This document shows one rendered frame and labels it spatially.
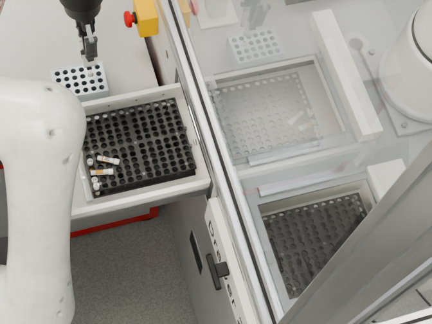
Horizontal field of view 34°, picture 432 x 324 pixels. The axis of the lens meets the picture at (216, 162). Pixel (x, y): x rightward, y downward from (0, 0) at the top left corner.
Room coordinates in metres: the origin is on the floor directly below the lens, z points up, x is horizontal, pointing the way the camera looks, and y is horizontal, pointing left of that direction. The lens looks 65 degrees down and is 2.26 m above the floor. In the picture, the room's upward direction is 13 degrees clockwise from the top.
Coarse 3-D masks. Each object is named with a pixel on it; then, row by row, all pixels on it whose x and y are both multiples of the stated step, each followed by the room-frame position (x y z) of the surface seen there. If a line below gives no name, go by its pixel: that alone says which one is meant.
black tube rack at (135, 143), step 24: (96, 120) 0.67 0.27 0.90; (120, 120) 0.69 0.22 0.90; (144, 120) 0.72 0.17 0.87; (168, 120) 0.73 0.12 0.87; (96, 144) 0.62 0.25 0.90; (120, 144) 0.65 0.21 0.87; (144, 144) 0.64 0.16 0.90; (168, 144) 0.66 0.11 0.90; (96, 168) 0.57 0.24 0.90; (120, 168) 0.59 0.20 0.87; (144, 168) 0.59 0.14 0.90; (168, 168) 0.60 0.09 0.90; (192, 168) 0.61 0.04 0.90; (120, 192) 0.54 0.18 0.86
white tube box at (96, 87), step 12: (60, 72) 0.83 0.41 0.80; (72, 72) 0.84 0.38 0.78; (84, 72) 0.84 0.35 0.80; (96, 72) 0.85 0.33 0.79; (72, 84) 0.80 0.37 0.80; (84, 84) 0.82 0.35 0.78; (96, 84) 0.82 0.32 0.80; (84, 96) 0.78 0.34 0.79; (96, 96) 0.80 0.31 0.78; (108, 96) 0.81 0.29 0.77
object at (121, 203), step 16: (112, 96) 0.74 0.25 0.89; (128, 96) 0.75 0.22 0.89; (144, 96) 0.77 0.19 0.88; (160, 96) 0.78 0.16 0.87; (176, 96) 0.80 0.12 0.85; (96, 112) 0.72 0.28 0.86; (112, 112) 0.73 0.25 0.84; (192, 128) 0.74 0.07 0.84; (192, 144) 0.70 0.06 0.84; (192, 176) 0.63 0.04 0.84; (208, 176) 0.63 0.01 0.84; (80, 192) 0.53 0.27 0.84; (128, 192) 0.55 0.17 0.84; (144, 192) 0.56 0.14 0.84; (160, 192) 0.55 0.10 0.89; (176, 192) 0.56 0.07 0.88; (192, 192) 0.57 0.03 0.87; (80, 208) 0.47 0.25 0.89; (96, 208) 0.48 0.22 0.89; (112, 208) 0.50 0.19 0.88; (128, 208) 0.51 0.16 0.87; (144, 208) 0.52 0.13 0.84
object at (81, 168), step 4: (184, 128) 0.73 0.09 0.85; (80, 156) 0.61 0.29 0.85; (80, 160) 0.60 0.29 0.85; (80, 164) 0.59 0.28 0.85; (80, 168) 0.58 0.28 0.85; (84, 168) 0.58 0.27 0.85; (80, 172) 0.57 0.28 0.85; (84, 172) 0.57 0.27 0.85; (80, 176) 0.56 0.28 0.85; (84, 176) 0.56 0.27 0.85; (84, 180) 0.55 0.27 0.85; (84, 184) 0.54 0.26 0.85; (88, 184) 0.55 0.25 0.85; (84, 188) 0.54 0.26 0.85; (88, 188) 0.54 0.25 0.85; (84, 192) 0.53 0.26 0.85; (88, 192) 0.53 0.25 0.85; (88, 196) 0.52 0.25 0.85; (88, 200) 0.51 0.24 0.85; (92, 200) 0.51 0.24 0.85
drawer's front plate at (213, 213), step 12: (216, 204) 0.54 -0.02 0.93; (204, 216) 0.54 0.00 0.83; (216, 216) 0.51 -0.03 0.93; (216, 228) 0.49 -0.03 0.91; (216, 240) 0.48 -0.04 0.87; (228, 240) 0.47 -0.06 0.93; (216, 252) 0.47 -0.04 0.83; (228, 252) 0.44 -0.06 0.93; (228, 264) 0.42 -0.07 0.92; (228, 276) 0.41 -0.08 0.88; (240, 276) 0.40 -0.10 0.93; (228, 288) 0.40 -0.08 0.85; (240, 288) 0.38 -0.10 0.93; (240, 300) 0.36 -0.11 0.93; (240, 312) 0.34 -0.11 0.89; (252, 312) 0.34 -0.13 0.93
